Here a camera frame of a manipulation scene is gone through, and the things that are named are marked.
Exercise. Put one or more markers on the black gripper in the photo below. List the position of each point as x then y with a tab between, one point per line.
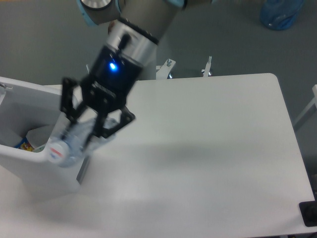
105	89

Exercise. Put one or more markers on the clear plastic water bottle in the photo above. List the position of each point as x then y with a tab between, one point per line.
68	151

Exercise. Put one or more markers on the clear plastic wrapper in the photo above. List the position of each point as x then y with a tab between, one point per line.
38	137

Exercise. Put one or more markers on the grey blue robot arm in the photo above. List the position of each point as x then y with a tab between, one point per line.
139	27

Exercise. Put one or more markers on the white plastic trash can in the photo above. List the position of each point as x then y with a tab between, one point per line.
29	118

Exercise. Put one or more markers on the blue yellow snack packet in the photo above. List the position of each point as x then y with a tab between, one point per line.
24	144

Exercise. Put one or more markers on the blue plastic bag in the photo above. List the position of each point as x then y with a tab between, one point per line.
280	14

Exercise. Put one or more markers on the black device at table edge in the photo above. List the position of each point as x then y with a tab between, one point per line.
309	213

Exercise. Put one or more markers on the white table clamp bracket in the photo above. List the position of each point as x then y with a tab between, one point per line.
207	71

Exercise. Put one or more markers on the white frame at right edge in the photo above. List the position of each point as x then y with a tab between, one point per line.
309	110

